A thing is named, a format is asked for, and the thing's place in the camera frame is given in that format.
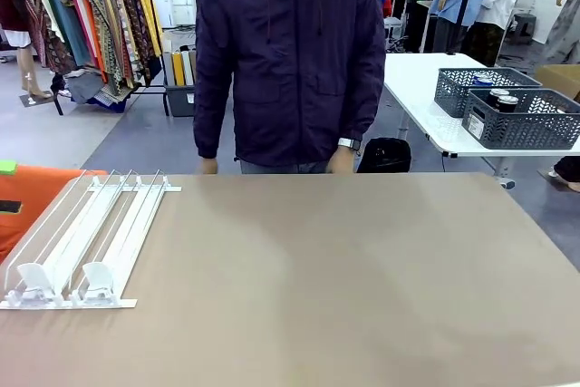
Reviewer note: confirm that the mannequin in burgundy top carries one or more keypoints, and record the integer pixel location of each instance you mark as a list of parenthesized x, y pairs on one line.
[(18, 2)]

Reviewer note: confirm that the white can dispenser rack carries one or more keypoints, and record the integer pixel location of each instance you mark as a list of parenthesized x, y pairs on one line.
[(72, 246)]

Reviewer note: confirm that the grey plastic basket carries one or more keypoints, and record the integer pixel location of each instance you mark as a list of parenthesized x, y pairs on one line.
[(530, 126), (457, 88)]

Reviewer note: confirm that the silver wrist watch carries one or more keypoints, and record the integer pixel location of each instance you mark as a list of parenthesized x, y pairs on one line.
[(349, 143)]

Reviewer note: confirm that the green sticky pad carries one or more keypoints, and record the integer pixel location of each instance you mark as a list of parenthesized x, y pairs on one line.
[(6, 166)]

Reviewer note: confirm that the grey step stool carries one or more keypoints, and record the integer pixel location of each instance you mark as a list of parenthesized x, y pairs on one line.
[(524, 26)]

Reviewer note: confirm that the blue drink can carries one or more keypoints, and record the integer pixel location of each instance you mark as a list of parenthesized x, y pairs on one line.
[(484, 82)]

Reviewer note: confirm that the person's right hand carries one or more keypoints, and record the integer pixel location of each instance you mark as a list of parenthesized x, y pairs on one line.
[(209, 167)]

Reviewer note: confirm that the cardboard box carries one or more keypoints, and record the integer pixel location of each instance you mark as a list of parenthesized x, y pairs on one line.
[(559, 79)]

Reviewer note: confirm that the person in dark jacket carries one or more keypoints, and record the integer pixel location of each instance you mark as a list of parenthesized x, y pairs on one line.
[(290, 65)]

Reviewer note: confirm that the grey bin with folders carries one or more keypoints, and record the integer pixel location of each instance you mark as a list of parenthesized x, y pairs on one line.
[(179, 83)]

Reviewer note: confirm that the clothes rack with garments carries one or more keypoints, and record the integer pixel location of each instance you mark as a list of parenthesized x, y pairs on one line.
[(104, 20)]

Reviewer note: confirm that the mannequin in grey dress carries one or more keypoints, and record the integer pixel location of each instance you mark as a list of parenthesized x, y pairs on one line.
[(566, 24)]

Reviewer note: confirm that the black backpack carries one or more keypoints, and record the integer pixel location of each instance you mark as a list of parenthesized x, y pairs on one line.
[(385, 156)]

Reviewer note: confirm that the white side table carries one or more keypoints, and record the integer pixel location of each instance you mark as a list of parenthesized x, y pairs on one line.
[(417, 83)]

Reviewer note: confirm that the black drink can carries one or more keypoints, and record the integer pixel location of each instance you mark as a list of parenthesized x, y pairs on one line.
[(496, 96), (508, 105)]

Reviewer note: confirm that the silver can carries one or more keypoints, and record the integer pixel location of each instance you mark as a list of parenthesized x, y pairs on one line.
[(479, 75)]

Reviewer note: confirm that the white floor appliance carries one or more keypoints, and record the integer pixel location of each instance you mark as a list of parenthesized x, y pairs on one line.
[(163, 8)]

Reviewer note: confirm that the person's left hand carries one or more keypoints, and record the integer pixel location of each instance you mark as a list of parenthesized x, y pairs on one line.
[(342, 161)]

